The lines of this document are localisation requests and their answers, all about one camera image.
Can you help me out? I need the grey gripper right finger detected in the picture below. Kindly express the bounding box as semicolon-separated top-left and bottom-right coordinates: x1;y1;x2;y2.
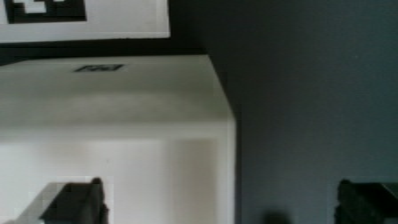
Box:
334;179;398;224

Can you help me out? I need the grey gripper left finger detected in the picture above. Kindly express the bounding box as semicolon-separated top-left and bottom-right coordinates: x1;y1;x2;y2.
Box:
39;178;108;224

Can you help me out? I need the white marker tag sheet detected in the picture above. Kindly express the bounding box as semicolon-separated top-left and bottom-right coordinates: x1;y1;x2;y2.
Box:
0;0;170;43

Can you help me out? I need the white drawer cabinet housing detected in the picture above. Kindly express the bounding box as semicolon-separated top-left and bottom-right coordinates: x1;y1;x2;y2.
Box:
0;55;236;224

